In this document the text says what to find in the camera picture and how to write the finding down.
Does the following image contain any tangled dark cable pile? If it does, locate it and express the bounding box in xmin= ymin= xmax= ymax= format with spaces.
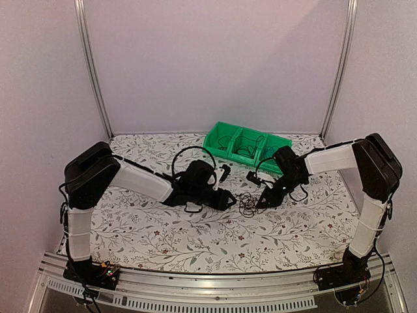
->
xmin=235 ymin=192 xmax=261 ymax=218

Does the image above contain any front aluminium rail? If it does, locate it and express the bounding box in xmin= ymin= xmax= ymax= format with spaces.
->
xmin=28 ymin=252 xmax=409 ymax=312

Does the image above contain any green bin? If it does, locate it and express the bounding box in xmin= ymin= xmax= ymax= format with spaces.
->
xmin=229 ymin=127 xmax=266 ymax=166
xmin=203 ymin=121 xmax=240 ymax=159
xmin=258 ymin=134 xmax=292 ymax=175

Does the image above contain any aluminium frame post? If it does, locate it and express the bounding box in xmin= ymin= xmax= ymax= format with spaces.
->
xmin=74 ymin=0 xmax=114 ymax=139
xmin=319 ymin=0 xmax=358 ymax=142

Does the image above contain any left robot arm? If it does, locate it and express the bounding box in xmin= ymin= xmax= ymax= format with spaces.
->
xmin=58 ymin=142 xmax=237 ymax=283

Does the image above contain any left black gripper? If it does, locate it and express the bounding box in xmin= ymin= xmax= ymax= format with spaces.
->
xmin=189 ymin=186 xmax=237 ymax=211

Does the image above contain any right aluminium frame post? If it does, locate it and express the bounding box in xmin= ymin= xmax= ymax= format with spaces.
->
xmin=319 ymin=0 xmax=358 ymax=142

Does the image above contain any green bin right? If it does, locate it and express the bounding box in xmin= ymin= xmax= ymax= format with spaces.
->
xmin=258 ymin=134 xmax=292 ymax=175

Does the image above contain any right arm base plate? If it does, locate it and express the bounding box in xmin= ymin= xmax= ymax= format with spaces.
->
xmin=313 ymin=265 xmax=371 ymax=306

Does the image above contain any green bin middle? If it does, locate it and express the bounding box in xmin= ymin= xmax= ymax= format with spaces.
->
xmin=229 ymin=127 xmax=266 ymax=166

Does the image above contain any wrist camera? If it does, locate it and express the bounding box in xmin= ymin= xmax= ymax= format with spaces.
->
xmin=213 ymin=164 xmax=231 ymax=190
xmin=246 ymin=171 xmax=273 ymax=186

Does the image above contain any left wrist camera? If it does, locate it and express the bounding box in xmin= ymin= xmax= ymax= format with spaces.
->
xmin=213 ymin=164 xmax=231 ymax=190

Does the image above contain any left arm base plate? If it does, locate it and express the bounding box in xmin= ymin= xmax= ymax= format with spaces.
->
xmin=63 ymin=259 xmax=120 ymax=290

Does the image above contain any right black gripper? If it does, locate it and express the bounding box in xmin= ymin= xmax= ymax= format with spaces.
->
xmin=256 ymin=173 xmax=306 ymax=209

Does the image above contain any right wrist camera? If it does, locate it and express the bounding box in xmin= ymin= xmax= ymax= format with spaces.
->
xmin=246 ymin=171 xmax=273 ymax=186

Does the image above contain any floral table mat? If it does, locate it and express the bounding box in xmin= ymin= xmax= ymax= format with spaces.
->
xmin=63 ymin=132 xmax=371 ymax=274

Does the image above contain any green bin left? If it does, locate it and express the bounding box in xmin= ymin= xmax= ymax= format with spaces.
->
xmin=203 ymin=121 xmax=240 ymax=159

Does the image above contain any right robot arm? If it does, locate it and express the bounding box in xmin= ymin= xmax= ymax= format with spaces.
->
xmin=247 ymin=133 xmax=403 ymax=290

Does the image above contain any left aluminium frame post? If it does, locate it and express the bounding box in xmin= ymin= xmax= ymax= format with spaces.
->
xmin=74 ymin=0 xmax=114 ymax=139

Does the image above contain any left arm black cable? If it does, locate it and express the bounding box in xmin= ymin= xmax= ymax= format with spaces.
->
xmin=171 ymin=146 xmax=218 ymax=183

